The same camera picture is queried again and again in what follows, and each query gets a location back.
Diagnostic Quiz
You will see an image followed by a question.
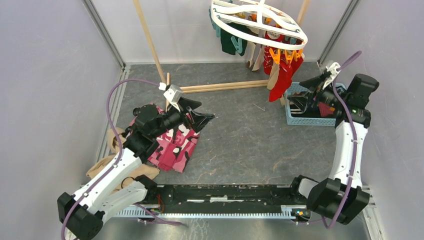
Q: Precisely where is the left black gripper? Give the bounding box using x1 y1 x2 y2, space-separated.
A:
150 96 214 139

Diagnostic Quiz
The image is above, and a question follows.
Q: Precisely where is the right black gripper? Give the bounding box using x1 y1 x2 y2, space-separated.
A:
287 73 350 112

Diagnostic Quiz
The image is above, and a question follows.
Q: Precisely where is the red santa sock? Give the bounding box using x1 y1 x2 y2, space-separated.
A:
290 53 304 75
268 54 293 102

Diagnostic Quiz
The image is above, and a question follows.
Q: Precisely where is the white oval clip hanger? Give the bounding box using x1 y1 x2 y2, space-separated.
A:
209 0 308 51

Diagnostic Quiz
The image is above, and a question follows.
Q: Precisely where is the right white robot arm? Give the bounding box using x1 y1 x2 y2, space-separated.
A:
288 73 380 228

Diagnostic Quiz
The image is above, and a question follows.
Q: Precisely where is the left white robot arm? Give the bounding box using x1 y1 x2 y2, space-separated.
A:
57 97 215 240

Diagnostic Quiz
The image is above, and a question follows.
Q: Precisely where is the socks pile in basket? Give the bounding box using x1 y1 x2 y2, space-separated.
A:
289 91 335 118

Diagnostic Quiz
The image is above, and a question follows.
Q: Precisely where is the wooden hanger stand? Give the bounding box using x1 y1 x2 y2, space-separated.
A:
133 0 311 94

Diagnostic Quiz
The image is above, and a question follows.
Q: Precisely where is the blue plastic basket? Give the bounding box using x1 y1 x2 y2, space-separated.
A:
283 82 336 127

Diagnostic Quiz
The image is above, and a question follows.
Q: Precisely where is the pink camouflage cloth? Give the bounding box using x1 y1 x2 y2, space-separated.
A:
123 103 200 173

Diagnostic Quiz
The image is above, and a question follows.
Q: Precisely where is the red patterned christmas sock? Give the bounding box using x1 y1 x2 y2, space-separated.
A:
263 31 284 75

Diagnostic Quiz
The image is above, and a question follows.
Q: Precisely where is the dark green sock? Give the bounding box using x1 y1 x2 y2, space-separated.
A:
220 22 251 56

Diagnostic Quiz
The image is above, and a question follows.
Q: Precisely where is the beige cloth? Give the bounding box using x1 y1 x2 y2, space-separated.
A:
86 127 160 193

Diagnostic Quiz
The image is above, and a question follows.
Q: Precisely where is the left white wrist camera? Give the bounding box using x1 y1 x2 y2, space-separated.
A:
158 82 183 112

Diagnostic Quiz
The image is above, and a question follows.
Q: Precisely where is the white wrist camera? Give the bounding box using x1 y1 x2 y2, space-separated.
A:
158 82 183 112
321 61 341 90

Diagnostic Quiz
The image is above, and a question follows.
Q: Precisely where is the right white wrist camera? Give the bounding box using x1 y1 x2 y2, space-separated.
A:
321 61 341 90

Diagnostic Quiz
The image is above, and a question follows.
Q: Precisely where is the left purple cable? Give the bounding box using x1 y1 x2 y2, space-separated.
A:
60 78 183 240

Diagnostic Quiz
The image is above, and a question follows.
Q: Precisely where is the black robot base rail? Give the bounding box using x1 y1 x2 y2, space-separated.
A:
139 184 307 215

